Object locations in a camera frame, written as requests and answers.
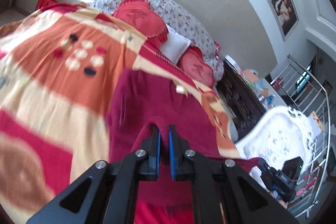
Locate framed portrait photo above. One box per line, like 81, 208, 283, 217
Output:
267, 0, 300, 41

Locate white pillow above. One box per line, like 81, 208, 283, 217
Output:
159, 24, 192, 62

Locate floral grey pillows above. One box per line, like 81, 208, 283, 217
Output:
94, 0, 223, 81

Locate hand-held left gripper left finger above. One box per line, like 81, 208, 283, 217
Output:
26, 125, 161, 224

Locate orange box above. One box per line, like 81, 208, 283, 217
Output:
241, 69, 260, 85

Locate dark red sweater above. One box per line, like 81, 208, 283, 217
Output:
105, 67, 268, 224

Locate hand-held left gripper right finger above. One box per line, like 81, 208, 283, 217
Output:
168, 124, 300, 224

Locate metal stair railing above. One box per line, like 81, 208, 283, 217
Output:
270, 54, 336, 219

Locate dark carved wooden cabinet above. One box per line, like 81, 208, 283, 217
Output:
215, 55, 268, 140

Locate white ornate chair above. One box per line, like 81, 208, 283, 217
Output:
234, 106, 319, 188

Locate orange red printed blanket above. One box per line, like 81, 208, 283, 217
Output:
0, 0, 244, 224

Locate red heart pillow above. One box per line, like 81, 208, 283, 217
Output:
112, 0, 169, 47
177, 46, 215, 88

